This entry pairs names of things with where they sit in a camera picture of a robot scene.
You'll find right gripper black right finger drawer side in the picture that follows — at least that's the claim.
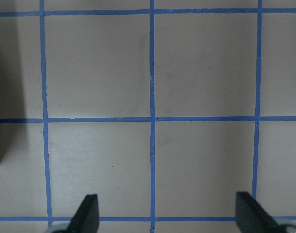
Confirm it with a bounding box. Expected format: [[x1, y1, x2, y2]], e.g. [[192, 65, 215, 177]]
[[235, 191, 280, 233]]

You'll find right gripper black left finger drawer side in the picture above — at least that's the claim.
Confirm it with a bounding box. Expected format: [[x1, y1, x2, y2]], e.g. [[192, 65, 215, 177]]
[[65, 194, 100, 233]]

